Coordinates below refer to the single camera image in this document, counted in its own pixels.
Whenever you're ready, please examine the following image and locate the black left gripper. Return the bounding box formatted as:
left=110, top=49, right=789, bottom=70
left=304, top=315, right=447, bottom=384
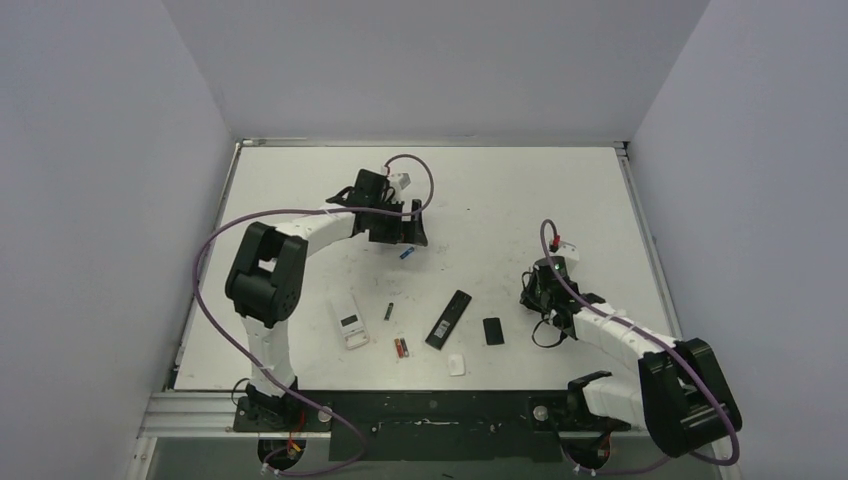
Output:
left=370, top=198, right=426, bottom=246

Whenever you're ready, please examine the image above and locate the black battery cover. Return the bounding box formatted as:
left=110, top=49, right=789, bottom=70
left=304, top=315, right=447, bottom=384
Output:
left=482, top=317, right=505, bottom=346

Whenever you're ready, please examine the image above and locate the black bar tool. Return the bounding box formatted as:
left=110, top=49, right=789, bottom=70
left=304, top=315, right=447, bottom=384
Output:
left=425, top=290, right=472, bottom=350

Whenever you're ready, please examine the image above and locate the white red remote control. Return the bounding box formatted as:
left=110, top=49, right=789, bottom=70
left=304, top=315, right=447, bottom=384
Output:
left=330, top=293, right=370, bottom=350

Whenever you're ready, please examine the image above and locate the red AAA battery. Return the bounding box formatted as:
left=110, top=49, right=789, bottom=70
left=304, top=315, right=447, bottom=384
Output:
left=394, top=338, right=404, bottom=359

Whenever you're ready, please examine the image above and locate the white battery cover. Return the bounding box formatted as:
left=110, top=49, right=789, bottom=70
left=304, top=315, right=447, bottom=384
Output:
left=448, top=354, right=466, bottom=377

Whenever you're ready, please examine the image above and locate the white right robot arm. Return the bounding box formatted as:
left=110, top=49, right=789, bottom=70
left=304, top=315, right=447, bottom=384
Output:
left=519, top=256, right=743, bottom=458

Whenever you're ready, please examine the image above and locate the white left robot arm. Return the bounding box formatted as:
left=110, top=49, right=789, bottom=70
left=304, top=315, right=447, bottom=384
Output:
left=225, top=168, right=432, bottom=431

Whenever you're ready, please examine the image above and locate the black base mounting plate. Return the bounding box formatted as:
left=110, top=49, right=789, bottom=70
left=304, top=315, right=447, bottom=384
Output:
left=233, top=390, right=631, bottom=462

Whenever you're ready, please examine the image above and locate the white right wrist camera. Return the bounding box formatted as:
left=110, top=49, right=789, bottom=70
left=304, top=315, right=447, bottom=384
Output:
left=548, top=237, right=580, bottom=263

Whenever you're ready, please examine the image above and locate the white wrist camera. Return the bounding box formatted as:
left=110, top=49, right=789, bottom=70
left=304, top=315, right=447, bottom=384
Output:
left=548, top=237, right=580, bottom=263
left=387, top=172, right=412, bottom=195

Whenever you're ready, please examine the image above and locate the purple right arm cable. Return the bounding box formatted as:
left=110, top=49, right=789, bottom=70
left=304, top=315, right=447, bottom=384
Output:
left=539, top=219, right=741, bottom=466

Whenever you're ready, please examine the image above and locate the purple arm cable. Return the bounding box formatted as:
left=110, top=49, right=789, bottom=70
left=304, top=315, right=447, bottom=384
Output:
left=192, top=153, right=436, bottom=478
left=539, top=219, right=741, bottom=466

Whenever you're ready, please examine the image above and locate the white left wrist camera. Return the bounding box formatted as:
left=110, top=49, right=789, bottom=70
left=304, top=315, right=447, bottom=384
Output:
left=387, top=172, right=412, bottom=195

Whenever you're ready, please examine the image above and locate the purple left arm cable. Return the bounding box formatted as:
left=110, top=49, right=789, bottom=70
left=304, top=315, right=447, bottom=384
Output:
left=192, top=153, right=436, bottom=478

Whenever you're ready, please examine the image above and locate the aluminium rail frame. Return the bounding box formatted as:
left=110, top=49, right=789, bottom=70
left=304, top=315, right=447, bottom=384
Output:
left=139, top=392, right=260, bottom=439

